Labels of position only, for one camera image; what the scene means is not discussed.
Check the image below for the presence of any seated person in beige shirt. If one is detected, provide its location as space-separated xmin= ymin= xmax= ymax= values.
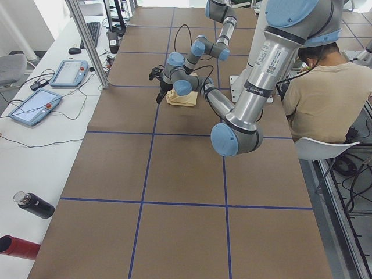
xmin=282 ymin=42 xmax=371 ymax=144

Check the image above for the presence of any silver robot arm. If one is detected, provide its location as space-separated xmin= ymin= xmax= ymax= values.
xmin=149 ymin=1 xmax=238 ymax=103
xmin=160 ymin=1 xmax=344 ymax=156

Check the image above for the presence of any white plastic chair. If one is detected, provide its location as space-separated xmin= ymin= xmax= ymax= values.
xmin=293 ymin=136 xmax=361 ymax=194

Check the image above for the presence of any cream long sleeve shirt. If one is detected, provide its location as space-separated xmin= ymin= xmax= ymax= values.
xmin=165 ymin=74 xmax=198 ymax=106

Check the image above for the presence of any far blue teach pendant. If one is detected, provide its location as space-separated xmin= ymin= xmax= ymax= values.
xmin=49 ymin=60 xmax=89 ymax=88

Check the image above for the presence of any near blue teach pendant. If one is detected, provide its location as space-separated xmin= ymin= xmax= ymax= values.
xmin=8 ymin=88 xmax=62 ymax=126

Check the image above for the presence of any black water bottle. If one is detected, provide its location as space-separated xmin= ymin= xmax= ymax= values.
xmin=13 ymin=191 xmax=55 ymax=219

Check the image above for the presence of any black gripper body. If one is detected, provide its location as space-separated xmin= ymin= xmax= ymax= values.
xmin=160 ymin=81 xmax=172 ymax=92

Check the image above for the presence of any aluminium frame post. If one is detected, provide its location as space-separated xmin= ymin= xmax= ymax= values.
xmin=65 ymin=0 xmax=109 ymax=89

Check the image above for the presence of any white central pedestal column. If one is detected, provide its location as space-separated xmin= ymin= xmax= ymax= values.
xmin=230 ymin=9 xmax=273 ymax=103

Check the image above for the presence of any red water bottle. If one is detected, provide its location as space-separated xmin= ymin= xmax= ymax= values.
xmin=1 ymin=235 xmax=41 ymax=260

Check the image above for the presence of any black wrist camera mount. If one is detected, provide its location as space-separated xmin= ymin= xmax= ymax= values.
xmin=148 ymin=65 xmax=164 ymax=81

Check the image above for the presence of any black keyboard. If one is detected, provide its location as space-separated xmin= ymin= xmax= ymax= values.
xmin=86 ymin=22 xmax=101 ymax=47

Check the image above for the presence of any black computer mouse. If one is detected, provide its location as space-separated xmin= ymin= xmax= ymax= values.
xmin=68 ymin=47 xmax=81 ymax=55

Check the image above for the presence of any blue teach pendant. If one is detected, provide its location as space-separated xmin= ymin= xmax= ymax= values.
xmin=49 ymin=60 xmax=89 ymax=88
xmin=8 ymin=88 xmax=62 ymax=126

